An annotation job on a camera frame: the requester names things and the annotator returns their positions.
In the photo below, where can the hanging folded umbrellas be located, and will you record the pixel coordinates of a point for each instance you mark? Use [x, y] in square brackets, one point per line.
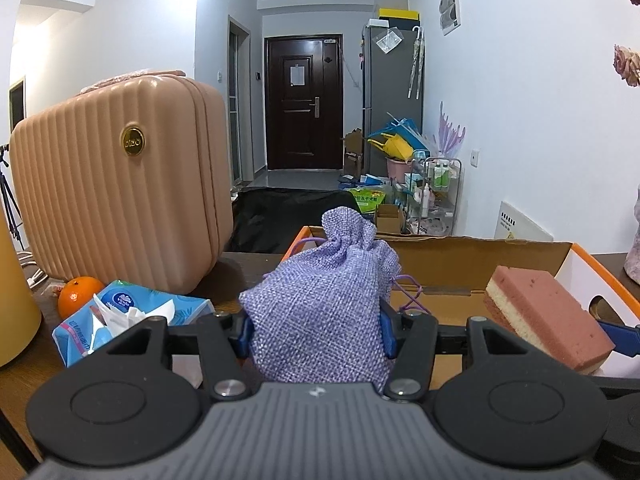
[416, 65]

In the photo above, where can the dried pink roses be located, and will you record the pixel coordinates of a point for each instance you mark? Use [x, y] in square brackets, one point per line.
[629, 65]

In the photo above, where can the green printed bag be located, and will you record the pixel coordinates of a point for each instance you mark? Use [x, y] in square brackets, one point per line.
[365, 200]

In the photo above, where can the dark brown entrance door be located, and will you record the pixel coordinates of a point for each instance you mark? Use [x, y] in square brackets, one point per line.
[302, 110]

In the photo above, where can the purple feather decoration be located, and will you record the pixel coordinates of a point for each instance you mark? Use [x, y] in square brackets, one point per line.
[450, 132]

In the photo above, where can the grey refrigerator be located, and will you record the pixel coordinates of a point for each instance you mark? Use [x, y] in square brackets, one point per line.
[390, 90]

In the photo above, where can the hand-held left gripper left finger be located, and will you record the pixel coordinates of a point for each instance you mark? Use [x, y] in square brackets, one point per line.
[244, 335]

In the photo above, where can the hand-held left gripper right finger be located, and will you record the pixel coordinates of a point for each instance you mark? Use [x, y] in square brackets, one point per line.
[386, 330]

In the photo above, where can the pink layered sponge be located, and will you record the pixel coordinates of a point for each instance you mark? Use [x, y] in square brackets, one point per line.
[545, 310]

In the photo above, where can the orange fruit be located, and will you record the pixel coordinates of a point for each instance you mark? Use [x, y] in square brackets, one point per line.
[75, 300]

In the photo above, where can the white wall panel box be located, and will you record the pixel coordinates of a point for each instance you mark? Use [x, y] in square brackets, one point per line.
[449, 7]

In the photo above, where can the yellow thermos jug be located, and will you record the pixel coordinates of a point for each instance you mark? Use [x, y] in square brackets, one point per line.
[15, 300]

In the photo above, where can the grey framed door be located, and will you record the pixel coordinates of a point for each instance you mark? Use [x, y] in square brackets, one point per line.
[237, 105]

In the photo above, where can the pink fuzzy cloth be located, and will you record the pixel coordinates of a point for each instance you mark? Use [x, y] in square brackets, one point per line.
[125, 80]

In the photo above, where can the open cardboard floor box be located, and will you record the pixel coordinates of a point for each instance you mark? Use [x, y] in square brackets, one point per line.
[354, 152]

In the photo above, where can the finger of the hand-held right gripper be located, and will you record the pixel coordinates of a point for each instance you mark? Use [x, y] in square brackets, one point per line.
[622, 337]

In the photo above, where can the pink bucket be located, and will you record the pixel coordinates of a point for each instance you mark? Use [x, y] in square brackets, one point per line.
[397, 170]

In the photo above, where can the yellow and black box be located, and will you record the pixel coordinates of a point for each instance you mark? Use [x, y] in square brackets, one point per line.
[397, 16]

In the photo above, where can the plastic bag on refrigerator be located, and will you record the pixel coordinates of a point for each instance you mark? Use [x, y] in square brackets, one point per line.
[389, 40]

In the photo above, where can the small cardboard floor box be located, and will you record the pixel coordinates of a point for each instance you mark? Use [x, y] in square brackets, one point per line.
[389, 220]

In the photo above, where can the pink ribbed suitcase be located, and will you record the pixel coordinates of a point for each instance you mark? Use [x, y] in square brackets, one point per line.
[125, 200]

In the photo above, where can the blue and yellow bags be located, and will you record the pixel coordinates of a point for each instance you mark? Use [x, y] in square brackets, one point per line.
[397, 142]

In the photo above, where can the white leaning board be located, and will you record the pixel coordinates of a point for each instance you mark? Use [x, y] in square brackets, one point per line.
[520, 222]

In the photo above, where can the white wall outlet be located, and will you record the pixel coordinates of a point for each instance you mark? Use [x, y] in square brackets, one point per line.
[475, 157]

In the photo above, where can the black tripod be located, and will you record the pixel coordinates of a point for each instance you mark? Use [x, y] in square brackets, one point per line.
[9, 200]

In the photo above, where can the blue soft tissue pack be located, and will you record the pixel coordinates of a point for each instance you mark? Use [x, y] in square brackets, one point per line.
[165, 307]

